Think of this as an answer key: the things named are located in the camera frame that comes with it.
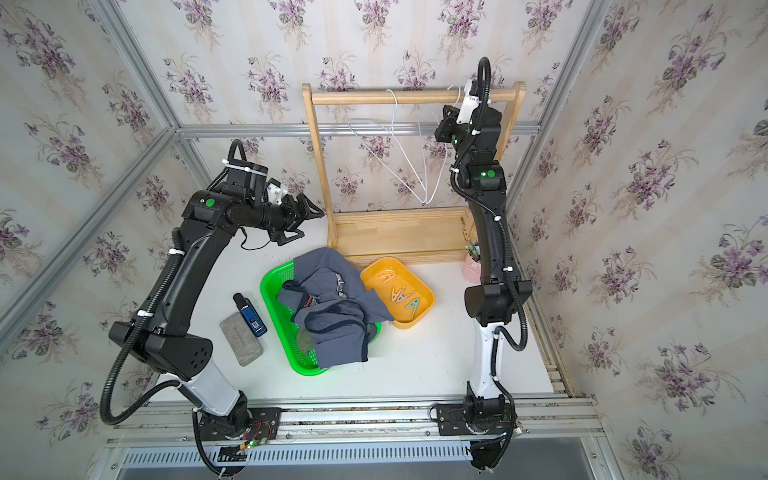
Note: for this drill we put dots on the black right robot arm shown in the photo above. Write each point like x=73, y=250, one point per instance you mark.
x=497, y=302

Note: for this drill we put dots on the teal plastic clothespin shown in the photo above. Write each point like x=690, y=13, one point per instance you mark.
x=414, y=308

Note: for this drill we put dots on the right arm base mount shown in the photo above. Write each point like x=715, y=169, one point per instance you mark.
x=479, y=416

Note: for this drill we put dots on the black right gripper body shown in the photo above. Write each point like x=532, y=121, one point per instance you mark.
x=452, y=131

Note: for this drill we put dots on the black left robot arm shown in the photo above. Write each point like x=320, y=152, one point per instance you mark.
x=240, y=198

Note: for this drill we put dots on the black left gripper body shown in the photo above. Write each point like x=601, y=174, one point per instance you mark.
x=277, y=218

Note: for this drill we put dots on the yellow plastic tray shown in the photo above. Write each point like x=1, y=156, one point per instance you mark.
x=407, y=279

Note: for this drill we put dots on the green perforated plastic basket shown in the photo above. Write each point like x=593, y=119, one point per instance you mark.
x=281, y=317

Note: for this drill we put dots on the pink pen cup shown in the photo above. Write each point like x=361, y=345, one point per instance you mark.
x=471, y=269

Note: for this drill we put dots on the white plastic clothespin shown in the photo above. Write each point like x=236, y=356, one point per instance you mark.
x=406, y=295

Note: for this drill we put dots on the wooden clothes rack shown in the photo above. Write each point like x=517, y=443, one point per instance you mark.
x=415, y=236

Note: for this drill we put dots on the green graphic tank top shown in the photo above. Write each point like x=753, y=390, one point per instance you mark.
x=305, y=342

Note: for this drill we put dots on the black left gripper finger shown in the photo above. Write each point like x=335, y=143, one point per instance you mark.
x=307, y=209
x=287, y=235

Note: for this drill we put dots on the navy blue tank top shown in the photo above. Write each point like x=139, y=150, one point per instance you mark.
x=330, y=300

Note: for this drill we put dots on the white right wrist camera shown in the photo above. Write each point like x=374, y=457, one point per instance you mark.
x=470, y=102

